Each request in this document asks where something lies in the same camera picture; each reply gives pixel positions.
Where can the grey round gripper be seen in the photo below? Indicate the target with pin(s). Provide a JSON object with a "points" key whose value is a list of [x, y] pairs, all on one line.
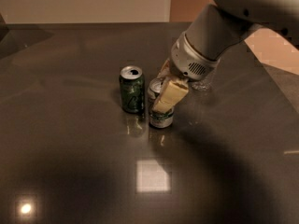
{"points": [[189, 61]]}

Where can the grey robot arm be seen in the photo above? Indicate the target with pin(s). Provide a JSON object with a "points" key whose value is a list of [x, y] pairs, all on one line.
{"points": [[219, 26]]}

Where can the green soda can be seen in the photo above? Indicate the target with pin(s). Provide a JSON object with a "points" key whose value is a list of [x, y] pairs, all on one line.
{"points": [[132, 86]]}

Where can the clear plastic water bottle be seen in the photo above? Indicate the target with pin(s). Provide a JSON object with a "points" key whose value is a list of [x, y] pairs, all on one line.
{"points": [[204, 84]]}

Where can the white 7up can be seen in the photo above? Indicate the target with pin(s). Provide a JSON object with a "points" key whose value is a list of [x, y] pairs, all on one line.
{"points": [[156, 119]]}

